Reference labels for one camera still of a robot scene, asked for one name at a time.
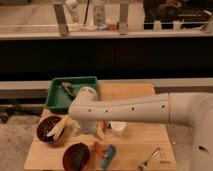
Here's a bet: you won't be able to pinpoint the orange red pepper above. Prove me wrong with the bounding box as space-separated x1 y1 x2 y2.
94 141 104 158

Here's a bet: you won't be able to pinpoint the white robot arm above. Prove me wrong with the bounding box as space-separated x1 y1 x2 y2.
68 87 213 171

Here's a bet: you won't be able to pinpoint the dark sponge in bowl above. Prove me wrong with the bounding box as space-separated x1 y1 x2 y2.
70 143 88 171

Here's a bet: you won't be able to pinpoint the brown wooden bowl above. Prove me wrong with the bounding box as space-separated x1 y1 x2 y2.
36 116 61 143

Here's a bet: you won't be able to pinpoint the red bowl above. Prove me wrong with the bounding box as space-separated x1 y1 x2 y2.
62 143 90 171

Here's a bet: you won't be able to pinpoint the dark tongs in tray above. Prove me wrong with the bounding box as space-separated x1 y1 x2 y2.
61 82 76 99

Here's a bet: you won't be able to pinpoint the white cup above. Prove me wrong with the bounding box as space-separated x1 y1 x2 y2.
110 121 127 133

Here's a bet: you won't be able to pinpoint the green plastic tray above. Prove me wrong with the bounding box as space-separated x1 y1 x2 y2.
45 76 97 113

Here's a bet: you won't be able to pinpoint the pale corn husk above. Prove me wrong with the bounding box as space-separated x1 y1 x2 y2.
47 116 68 140

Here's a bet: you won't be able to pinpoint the wooden folding table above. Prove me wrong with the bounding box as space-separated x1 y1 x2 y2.
24 83 177 171

